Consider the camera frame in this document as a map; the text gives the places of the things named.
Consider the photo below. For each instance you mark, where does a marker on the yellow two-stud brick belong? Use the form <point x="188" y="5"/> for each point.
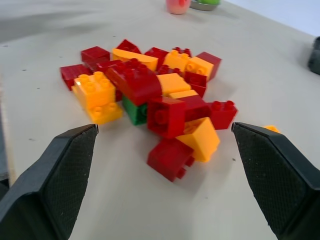
<point x="106" y="113"/>

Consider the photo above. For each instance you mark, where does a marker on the red toy brick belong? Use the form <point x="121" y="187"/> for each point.
<point x="128" y="47"/>
<point x="95" y="53"/>
<point x="197" y="107"/>
<point x="156" y="55"/>
<point x="71" y="73"/>
<point x="107" y="65"/>
<point x="212" y="61"/>
<point x="196" y="81"/>

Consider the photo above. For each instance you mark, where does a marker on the dark grey object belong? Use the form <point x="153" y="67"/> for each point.
<point x="315" y="57"/>

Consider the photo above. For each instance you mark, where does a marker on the flat yellow brick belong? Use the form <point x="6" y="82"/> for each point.
<point x="182" y="94"/>

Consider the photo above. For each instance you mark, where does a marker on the long yellow curved brick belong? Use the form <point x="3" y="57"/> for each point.
<point x="136" y="58"/>

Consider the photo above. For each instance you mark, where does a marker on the green toy brick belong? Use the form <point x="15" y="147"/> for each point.
<point x="133" y="112"/>

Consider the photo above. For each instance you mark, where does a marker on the red hollow-side brick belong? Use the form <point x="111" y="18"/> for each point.
<point x="166" y="116"/>

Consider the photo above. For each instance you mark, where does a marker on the red two-stud brick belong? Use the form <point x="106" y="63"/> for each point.
<point x="223" y="115"/>

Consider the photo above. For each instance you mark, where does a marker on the yellow sloped brick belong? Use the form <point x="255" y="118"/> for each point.
<point x="202" y="141"/>
<point x="172" y="83"/>

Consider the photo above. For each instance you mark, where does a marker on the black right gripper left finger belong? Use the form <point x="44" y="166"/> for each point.
<point x="45" y="190"/>

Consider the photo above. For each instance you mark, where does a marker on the yellow four-stud brick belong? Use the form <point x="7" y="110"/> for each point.
<point x="96" y="91"/>

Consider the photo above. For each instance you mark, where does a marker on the yellow studded brick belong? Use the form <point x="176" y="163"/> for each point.
<point x="198" y="66"/>
<point x="175" y="61"/>

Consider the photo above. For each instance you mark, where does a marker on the red studded brick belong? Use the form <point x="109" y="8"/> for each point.
<point x="183" y="51"/>
<point x="168" y="70"/>
<point x="168" y="157"/>

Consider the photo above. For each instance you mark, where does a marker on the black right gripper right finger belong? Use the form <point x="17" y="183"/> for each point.
<point x="282" y="180"/>

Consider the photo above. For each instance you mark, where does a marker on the large red curved brick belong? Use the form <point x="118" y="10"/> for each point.
<point x="140" y="83"/>

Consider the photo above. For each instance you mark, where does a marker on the small yellow brick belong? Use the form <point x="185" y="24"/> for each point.
<point x="272" y="128"/>

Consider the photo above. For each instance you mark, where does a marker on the pink cup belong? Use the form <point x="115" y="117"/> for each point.
<point x="178" y="6"/>

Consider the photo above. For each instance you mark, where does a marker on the grey dish with green item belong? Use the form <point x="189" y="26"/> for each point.
<point x="205" y="5"/>

